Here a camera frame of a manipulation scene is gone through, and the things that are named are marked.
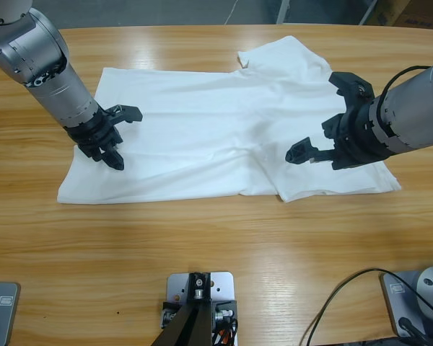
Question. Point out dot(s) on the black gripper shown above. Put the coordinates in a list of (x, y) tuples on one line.
[(94, 131), (357, 138)]

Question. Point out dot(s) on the white T-shirt with UNITREE print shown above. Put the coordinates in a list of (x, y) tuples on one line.
[(202, 144)]

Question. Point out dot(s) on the cardboard box with blue print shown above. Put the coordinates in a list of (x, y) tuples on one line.
[(386, 12)]

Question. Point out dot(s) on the black and silver clamp fitting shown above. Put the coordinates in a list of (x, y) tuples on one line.
[(167, 317)]

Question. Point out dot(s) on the cardboard box with dark lettering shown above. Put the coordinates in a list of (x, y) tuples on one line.
[(422, 14)]

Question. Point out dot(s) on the black block with silver connector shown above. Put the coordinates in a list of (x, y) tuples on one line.
[(227, 308)]

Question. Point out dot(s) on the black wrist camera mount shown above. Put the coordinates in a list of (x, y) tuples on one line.
[(128, 113), (350, 84)]

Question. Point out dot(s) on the white metal frame leg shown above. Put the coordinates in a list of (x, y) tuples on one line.
[(368, 12), (283, 11)]

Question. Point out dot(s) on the white camera mounting plate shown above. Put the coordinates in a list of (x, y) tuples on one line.
[(222, 284)]

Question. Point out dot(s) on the black bracket with silver bolt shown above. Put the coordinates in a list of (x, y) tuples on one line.
[(198, 288)]

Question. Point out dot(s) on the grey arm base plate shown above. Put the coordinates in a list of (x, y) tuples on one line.
[(391, 304), (7, 317)]

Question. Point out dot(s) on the dark camera post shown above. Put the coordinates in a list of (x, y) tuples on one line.
[(187, 331)]

